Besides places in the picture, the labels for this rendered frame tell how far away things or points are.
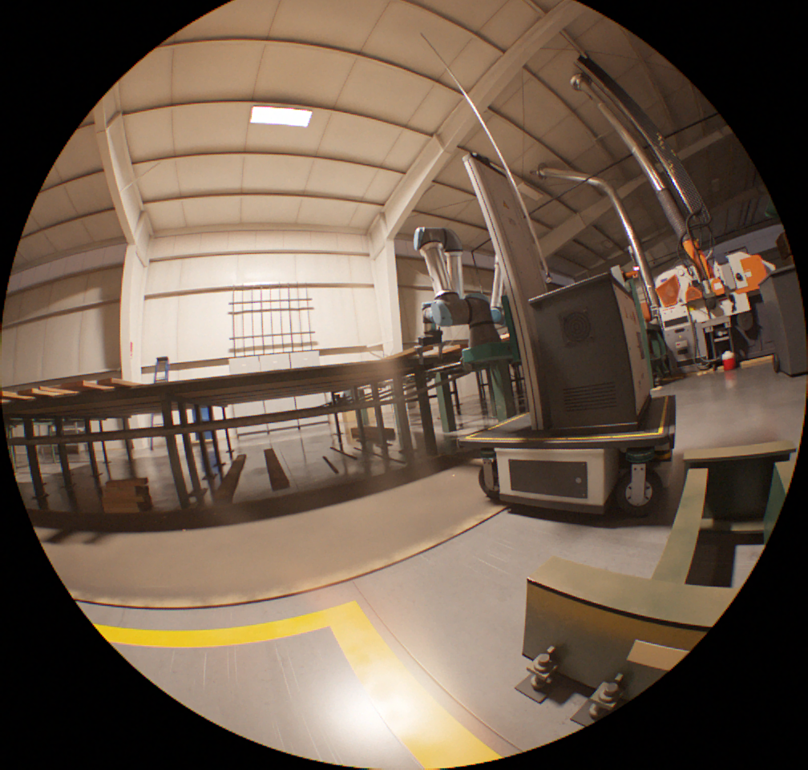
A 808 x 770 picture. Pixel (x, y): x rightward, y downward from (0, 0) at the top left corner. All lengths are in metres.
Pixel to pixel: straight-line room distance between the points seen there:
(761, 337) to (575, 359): 4.84
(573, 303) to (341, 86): 6.53
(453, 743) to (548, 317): 1.19
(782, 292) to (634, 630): 3.18
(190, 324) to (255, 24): 7.35
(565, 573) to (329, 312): 8.53
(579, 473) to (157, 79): 7.84
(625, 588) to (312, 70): 7.02
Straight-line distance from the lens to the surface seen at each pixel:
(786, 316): 3.41
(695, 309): 5.21
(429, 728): 0.64
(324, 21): 6.48
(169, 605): 1.13
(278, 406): 7.34
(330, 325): 8.55
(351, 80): 6.92
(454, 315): 1.17
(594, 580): 0.48
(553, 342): 1.06
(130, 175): 8.66
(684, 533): 0.63
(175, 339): 8.61
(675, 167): 6.12
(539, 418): 1.24
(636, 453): 1.02
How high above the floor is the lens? 0.60
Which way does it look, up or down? 5 degrees up
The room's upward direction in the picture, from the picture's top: 9 degrees counter-clockwise
